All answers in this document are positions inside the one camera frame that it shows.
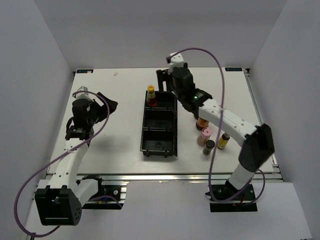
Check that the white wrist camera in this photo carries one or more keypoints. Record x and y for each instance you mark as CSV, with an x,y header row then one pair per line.
x,y
174,60
83,93

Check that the red-lid sauce jar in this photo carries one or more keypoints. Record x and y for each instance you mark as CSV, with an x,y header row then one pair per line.
x,y
201,123

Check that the aluminium front table rail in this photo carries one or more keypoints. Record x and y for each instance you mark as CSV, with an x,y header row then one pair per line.
x,y
183,177

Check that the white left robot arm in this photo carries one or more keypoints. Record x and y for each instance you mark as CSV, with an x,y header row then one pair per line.
x,y
60,203

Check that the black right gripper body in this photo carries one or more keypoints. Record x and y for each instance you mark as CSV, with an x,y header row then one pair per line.
x,y
176,90

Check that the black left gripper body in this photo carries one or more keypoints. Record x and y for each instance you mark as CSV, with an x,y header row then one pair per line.
x,y
98,113

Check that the aluminium right table rail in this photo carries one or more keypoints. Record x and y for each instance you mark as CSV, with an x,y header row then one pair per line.
x,y
257,105

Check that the yellow-cap red sauce bottle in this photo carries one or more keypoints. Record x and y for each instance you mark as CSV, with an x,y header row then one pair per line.
x,y
151,96

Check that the aluminium table rail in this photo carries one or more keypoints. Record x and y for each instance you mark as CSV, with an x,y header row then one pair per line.
x,y
183,177
257,105

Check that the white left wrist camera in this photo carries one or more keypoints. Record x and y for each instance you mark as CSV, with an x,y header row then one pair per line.
x,y
83,93

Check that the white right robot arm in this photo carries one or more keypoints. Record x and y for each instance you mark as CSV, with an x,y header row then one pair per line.
x,y
256,141

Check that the small yellow-label brown bottle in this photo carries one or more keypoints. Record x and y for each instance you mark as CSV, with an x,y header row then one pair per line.
x,y
223,141

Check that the blue corner label right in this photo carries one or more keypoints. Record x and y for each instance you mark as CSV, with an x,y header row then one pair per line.
x,y
233,69

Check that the blue corner label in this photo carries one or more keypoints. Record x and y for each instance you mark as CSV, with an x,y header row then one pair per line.
x,y
233,69
84,71

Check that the blue corner label left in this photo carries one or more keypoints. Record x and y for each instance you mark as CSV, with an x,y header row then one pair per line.
x,y
84,71

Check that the black three-compartment organizer tray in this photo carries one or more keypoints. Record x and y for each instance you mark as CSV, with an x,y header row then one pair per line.
x,y
159,132

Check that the pink-lid spice shaker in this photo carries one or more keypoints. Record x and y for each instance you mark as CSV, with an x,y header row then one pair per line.
x,y
204,136

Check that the black-lid pepper shaker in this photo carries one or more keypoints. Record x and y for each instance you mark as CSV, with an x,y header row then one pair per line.
x,y
208,147

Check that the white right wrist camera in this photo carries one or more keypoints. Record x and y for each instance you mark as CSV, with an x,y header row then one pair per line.
x,y
174,60

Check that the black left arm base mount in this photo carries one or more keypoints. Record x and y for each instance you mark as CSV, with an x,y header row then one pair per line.
x,y
110,194

